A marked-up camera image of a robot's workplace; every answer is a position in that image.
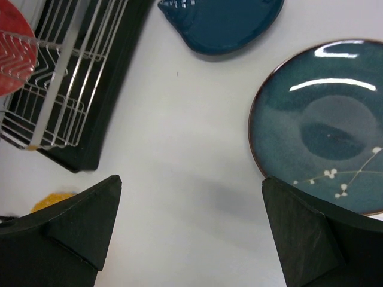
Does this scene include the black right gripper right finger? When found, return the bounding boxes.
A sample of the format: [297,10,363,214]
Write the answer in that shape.
[262,176,382,286]

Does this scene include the metal wire dish rack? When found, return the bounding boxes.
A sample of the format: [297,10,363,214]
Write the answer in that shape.
[1,1,127,151]

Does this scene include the teal round plate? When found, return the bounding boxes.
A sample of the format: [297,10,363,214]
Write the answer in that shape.
[248,39,382,216]

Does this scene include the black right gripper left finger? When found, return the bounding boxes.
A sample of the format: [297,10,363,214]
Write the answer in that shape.
[1,175,122,286]

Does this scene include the dark blue leaf-shaped plate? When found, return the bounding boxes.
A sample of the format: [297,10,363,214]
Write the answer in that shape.
[157,0,284,55]

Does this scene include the red and teal floral plate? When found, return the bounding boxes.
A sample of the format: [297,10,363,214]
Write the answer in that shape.
[1,1,38,96]

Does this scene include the black drying mat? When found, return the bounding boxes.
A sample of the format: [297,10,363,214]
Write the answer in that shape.
[5,0,156,173]

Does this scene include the yellow polka dot plate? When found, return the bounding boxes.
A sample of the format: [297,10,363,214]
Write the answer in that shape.
[31,192,77,213]

